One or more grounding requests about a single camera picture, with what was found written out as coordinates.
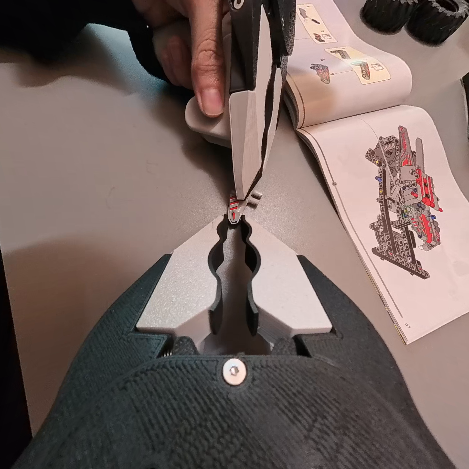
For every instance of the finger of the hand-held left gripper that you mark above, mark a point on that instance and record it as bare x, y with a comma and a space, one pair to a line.
249, 139
278, 102

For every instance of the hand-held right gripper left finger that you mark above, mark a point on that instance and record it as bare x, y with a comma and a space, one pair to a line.
176, 293

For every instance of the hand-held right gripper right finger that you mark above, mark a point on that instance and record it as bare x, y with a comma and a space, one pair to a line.
289, 293

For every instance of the grey red-striped toy brick piece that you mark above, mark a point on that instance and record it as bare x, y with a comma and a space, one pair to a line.
235, 211

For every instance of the person's left forearm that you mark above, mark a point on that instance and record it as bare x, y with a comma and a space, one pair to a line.
55, 25

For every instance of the grey desk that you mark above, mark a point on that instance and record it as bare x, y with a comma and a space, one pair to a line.
102, 165

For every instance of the person's left hand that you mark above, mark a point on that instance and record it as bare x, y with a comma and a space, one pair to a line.
205, 55

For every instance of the black toy tire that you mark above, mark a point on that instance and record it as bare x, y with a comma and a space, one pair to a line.
436, 20
386, 13

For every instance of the open building instruction booklet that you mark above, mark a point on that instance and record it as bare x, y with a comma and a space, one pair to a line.
381, 190

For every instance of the person's dark clothing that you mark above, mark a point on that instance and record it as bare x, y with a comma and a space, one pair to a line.
9, 366

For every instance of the black object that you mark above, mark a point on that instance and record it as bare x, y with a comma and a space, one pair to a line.
465, 106

